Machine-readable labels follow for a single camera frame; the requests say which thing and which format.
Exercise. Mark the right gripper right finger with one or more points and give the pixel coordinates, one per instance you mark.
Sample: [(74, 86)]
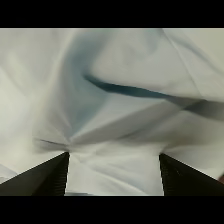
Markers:
[(186, 181)]

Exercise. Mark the white shirt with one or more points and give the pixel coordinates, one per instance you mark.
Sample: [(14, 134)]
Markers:
[(126, 110)]

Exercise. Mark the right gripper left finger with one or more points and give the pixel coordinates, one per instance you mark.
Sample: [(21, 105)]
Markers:
[(43, 180)]

